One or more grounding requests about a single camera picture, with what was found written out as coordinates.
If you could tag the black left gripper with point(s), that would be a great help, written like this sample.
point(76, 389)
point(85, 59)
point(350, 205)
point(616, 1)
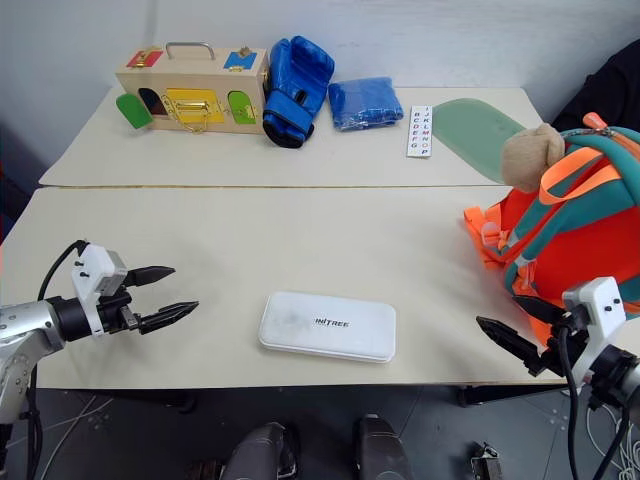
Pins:
point(114, 311)

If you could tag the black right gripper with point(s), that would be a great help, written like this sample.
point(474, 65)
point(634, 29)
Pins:
point(562, 345)

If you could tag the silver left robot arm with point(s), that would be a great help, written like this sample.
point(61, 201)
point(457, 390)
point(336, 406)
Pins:
point(25, 321)

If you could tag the orange and teal backpack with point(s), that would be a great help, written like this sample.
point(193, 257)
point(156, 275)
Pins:
point(590, 225)

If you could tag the white rectangular case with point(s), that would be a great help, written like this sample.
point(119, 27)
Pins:
point(327, 326)

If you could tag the black table foot bar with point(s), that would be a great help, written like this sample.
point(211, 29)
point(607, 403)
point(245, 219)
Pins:
point(510, 394)

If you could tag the small black floor device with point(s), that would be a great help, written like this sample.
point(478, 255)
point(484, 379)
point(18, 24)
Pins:
point(486, 462)

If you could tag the beige plush bear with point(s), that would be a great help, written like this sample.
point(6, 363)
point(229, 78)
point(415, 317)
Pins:
point(527, 160)

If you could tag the dark rounded shape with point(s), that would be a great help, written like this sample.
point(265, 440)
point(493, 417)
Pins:
point(260, 452)
point(382, 450)

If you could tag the green translucent plastic board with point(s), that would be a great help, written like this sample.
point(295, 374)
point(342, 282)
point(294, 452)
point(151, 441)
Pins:
point(475, 130)

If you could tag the wooden lock busy box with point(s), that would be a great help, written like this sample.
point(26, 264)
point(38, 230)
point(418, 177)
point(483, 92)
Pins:
point(195, 95)

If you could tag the white alphabet letter strip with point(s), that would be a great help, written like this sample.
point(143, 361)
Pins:
point(419, 131)

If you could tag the blue boxing glove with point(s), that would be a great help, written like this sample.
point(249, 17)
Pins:
point(295, 90)

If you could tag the black garment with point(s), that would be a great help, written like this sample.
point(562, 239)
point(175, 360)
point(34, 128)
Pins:
point(605, 85)

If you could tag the blue folded cloth in bag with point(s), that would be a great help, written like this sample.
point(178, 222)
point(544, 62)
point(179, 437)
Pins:
point(365, 104)

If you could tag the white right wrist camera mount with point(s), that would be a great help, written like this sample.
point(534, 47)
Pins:
point(597, 305)

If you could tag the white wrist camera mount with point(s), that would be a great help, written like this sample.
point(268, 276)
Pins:
point(92, 265)
point(597, 305)

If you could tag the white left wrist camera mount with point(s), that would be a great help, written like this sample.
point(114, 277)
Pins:
point(92, 265)

